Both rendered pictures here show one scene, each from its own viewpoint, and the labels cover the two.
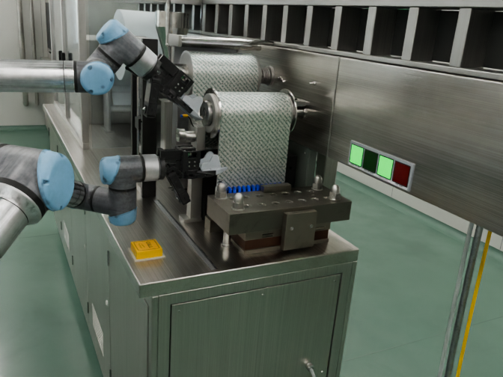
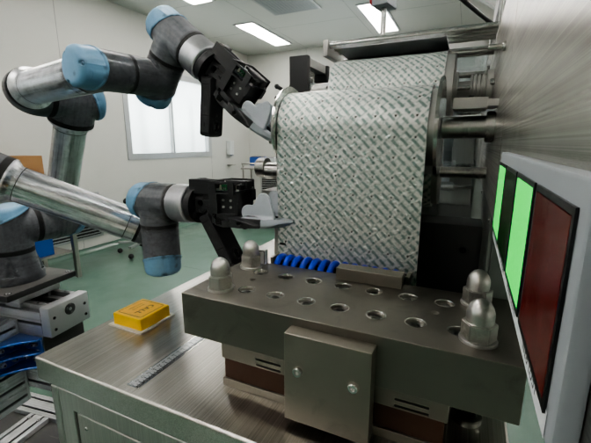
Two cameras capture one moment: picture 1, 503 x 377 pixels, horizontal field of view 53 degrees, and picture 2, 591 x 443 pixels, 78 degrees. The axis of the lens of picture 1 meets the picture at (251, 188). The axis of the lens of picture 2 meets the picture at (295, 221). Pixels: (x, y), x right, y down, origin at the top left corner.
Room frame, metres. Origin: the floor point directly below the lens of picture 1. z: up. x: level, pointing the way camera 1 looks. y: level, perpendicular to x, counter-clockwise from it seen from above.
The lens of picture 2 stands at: (1.08, -0.41, 1.23)
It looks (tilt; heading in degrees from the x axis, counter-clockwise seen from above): 12 degrees down; 53
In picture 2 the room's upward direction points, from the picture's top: straight up
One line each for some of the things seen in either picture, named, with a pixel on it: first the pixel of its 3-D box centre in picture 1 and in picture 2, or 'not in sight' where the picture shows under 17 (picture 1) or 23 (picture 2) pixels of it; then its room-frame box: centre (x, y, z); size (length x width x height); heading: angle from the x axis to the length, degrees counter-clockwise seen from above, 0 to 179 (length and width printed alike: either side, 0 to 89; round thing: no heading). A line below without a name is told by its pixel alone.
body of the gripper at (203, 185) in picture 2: (178, 163); (220, 202); (1.38, 0.21, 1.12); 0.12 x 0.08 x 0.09; 118
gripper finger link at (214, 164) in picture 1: (215, 164); (265, 210); (1.41, 0.11, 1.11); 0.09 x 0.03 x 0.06; 117
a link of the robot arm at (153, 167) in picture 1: (150, 167); (187, 203); (1.34, 0.29, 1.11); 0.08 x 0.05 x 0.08; 28
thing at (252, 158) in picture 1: (253, 161); (343, 215); (1.49, 0.00, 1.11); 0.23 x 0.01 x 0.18; 118
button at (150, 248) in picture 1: (146, 249); (142, 314); (1.23, 0.27, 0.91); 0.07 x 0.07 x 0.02; 28
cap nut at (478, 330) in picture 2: (334, 191); (479, 319); (1.43, -0.25, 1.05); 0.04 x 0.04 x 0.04
